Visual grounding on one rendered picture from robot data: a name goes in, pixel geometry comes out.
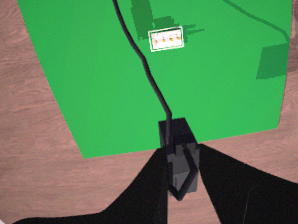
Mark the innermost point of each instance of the green circuit board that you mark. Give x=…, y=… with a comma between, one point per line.
x=221, y=64

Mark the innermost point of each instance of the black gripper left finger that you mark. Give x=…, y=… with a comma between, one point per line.
x=144, y=201

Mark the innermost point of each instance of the black fan cable with plug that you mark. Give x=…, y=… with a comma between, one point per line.
x=176, y=137

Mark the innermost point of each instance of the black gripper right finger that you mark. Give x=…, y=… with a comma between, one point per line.
x=242, y=194

